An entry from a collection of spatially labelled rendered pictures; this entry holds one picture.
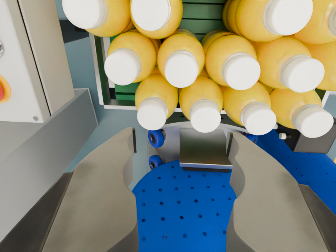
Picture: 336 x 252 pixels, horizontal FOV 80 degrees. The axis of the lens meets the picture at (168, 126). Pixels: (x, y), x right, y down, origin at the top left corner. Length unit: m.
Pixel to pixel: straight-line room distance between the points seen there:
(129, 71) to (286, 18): 0.17
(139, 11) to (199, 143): 0.27
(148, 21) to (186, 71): 0.07
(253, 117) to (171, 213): 0.21
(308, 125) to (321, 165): 0.73
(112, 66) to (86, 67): 1.25
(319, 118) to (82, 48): 1.35
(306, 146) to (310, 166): 0.56
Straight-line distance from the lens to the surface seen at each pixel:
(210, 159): 0.38
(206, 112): 0.26
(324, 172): 1.01
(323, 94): 0.46
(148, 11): 0.24
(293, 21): 0.26
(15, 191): 1.00
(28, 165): 1.04
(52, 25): 0.35
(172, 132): 0.47
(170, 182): 0.42
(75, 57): 1.51
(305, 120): 0.31
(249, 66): 0.25
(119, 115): 1.55
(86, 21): 0.25
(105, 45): 0.46
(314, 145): 0.47
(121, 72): 0.25
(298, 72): 0.28
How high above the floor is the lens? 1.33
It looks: 61 degrees down
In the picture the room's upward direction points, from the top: 174 degrees counter-clockwise
